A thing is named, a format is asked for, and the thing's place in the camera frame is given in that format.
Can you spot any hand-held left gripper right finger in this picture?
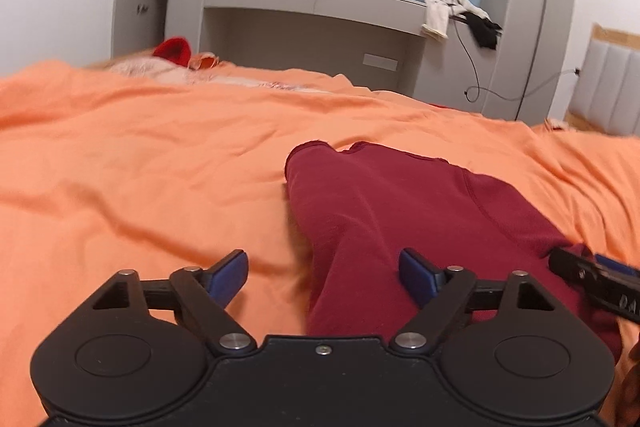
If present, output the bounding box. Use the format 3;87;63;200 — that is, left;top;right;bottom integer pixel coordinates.
390;248;557;354

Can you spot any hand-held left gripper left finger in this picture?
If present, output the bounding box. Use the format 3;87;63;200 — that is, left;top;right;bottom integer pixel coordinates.
91;249;257;354

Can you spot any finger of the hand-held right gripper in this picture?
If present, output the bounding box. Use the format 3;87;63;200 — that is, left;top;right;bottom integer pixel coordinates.
592;254;640;283
548;246;601;294

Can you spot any dark red sweater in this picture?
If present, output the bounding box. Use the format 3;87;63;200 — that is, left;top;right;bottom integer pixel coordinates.
284;139;624;364

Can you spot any orange blanket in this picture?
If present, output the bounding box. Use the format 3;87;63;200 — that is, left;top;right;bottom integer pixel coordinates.
0;58;640;427

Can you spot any grey padded wooden headboard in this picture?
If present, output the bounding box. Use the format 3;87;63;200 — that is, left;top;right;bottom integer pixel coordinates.
566;22;640;138

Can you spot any small orange cloth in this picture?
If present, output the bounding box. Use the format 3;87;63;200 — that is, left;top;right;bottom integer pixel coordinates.
188;51;222;70

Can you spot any pale floral sheet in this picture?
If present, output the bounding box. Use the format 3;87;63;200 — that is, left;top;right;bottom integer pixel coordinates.
106;57;362;96

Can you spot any red plush thing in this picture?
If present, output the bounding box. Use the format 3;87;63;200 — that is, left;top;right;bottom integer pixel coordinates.
152;37;194;69

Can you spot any black garment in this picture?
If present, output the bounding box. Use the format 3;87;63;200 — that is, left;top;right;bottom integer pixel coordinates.
461;11;503;51

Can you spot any tall grey wardrobe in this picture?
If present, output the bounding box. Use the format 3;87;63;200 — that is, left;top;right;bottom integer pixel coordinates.
414;0;582;124

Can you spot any black cable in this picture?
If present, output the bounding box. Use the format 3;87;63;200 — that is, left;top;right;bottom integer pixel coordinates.
451;13;582;104

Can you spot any white wall socket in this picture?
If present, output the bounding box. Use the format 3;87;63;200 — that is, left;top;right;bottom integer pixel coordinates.
363;53;400;72

